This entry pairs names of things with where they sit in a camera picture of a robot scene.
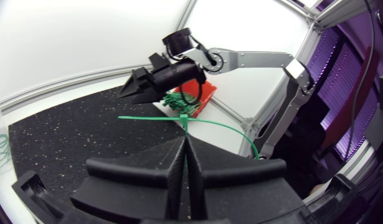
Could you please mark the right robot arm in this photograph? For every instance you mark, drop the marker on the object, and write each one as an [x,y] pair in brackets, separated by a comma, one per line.
[256,59]

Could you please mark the red plastic box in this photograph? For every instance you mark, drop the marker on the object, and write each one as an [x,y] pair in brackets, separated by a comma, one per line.
[207,90]

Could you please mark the black speckled mat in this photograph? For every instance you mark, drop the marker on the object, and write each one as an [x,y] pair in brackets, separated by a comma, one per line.
[70,133]

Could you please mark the clear plastic bin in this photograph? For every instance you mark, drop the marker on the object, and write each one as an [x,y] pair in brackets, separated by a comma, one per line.
[0,149]

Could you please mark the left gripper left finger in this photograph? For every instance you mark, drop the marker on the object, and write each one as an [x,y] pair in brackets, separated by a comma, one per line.
[141,186]

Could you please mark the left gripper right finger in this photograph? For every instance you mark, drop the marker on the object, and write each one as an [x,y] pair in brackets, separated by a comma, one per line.
[238,189]

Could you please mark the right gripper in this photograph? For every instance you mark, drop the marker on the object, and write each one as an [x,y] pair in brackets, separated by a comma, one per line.
[179,74]

